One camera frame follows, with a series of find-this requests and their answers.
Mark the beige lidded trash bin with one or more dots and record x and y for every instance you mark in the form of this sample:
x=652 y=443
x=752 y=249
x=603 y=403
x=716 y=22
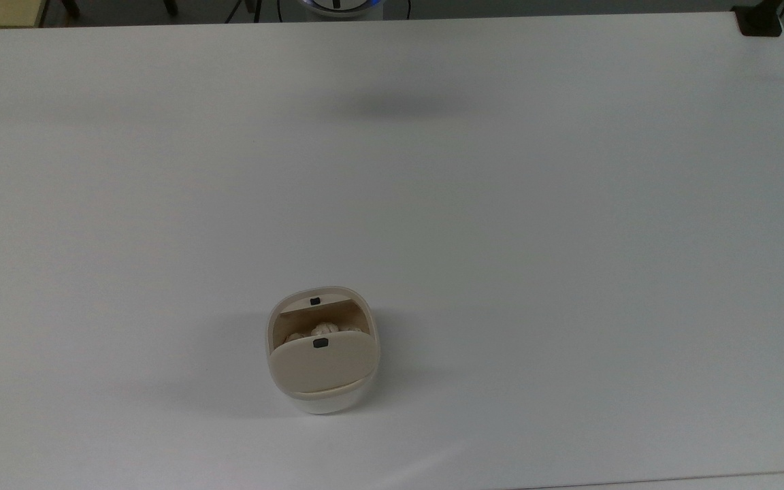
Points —
x=327 y=403

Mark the crumpled white paper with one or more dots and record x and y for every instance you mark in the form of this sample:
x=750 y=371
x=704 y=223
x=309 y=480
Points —
x=327 y=329

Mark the black clamped pole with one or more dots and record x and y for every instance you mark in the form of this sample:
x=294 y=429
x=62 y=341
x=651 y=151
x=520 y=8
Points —
x=759 y=22

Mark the beige trash bin lid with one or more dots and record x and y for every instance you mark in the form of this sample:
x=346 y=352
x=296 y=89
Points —
x=324 y=367

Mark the black furniture leg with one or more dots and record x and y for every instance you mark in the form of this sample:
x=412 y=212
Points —
x=71 y=8
x=170 y=7

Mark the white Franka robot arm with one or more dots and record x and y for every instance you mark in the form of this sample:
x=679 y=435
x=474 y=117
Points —
x=316 y=11

